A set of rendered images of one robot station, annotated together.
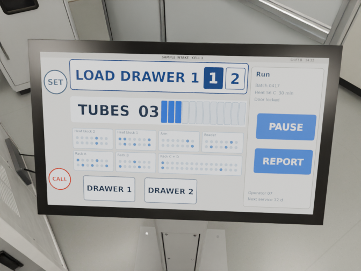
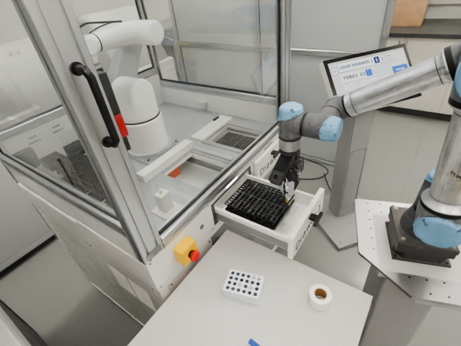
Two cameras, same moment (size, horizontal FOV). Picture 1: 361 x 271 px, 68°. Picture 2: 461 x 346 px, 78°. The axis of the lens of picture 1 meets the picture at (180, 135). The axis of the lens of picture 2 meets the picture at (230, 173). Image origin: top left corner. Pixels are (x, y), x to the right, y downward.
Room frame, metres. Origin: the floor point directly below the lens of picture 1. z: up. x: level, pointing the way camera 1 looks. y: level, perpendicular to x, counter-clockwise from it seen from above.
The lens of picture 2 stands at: (-0.88, 1.20, 1.67)
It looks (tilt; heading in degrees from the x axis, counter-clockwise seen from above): 37 degrees down; 344
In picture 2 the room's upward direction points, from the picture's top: 8 degrees counter-clockwise
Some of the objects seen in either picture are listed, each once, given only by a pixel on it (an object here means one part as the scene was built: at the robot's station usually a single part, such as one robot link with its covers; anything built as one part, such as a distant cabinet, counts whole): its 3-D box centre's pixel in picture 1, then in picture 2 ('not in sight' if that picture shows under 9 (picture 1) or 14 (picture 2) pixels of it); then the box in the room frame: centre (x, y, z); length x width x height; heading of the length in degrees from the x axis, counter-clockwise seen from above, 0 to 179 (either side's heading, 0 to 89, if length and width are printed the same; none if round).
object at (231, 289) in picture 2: not in sight; (243, 285); (-0.35, 1.06, 0.78); 0.12 x 0.08 x 0.04; 52
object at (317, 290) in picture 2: not in sight; (320, 296); (-0.49, 0.85, 0.78); 0.07 x 0.07 x 0.04
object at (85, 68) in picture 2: not in sight; (99, 110); (-0.26, 1.29, 1.45); 0.05 x 0.03 x 0.19; 35
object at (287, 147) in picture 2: not in sight; (289, 142); (-0.15, 0.78, 1.16); 0.08 x 0.08 x 0.05
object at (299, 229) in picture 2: not in sight; (306, 221); (-0.26, 0.76, 0.87); 0.29 x 0.02 x 0.11; 125
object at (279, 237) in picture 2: not in sight; (257, 204); (-0.09, 0.88, 0.86); 0.40 x 0.26 x 0.06; 35
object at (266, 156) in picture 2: not in sight; (270, 156); (0.18, 0.69, 0.87); 0.29 x 0.02 x 0.11; 125
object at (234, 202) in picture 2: not in sight; (259, 204); (-0.10, 0.87, 0.87); 0.22 x 0.18 x 0.06; 35
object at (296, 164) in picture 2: not in sight; (290, 160); (-0.15, 0.77, 1.08); 0.09 x 0.08 x 0.12; 125
